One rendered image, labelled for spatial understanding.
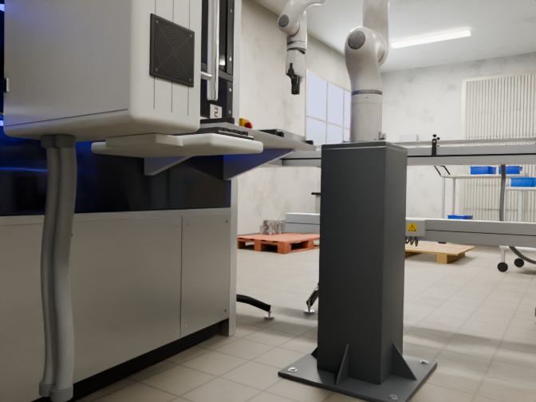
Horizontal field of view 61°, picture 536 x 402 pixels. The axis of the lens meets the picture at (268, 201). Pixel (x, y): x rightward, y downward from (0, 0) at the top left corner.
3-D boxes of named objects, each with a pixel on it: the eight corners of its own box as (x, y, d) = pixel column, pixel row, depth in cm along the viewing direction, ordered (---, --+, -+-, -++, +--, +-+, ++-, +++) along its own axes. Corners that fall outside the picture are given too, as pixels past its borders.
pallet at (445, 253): (475, 256, 517) (475, 246, 516) (461, 265, 444) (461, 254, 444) (368, 246, 585) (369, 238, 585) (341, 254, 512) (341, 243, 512)
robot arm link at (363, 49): (386, 98, 174) (388, 35, 174) (371, 88, 159) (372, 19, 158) (356, 100, 181) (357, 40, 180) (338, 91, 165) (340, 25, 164)
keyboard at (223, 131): (110, 143, 128) (111, 135, 128) (149, 147, 140) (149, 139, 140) (218, 135, 105) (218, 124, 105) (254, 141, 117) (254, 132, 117)
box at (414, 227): (400, 235, 246) (400, 218, 246) (402, 234, 251) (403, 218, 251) (423, 237, 241) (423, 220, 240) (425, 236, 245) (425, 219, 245)
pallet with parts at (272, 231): (281, 241, 641) (281, 218, 640) (334, 245, 595) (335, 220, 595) (230, 248, 544) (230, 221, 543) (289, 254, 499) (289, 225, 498)
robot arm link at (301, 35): (300, 39, 181) (309, 45, 189) (300, 5, 181) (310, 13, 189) (281, 42, 185) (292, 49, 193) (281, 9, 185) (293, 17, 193)
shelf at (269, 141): (109, 135, 157) (109, 130, 156) (222, 153, 218) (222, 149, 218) (226, 128, 134) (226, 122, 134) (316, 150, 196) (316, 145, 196)
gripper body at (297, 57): (293, 54, 194) (293, 80, 194) (282, 47, 185) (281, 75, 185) (309, 52, 190) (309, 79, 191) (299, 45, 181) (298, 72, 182)
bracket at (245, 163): (222, 179, 205) (223, 150, 204) (226, 179, 207) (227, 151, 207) (291, 179, 188) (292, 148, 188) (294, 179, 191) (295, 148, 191)
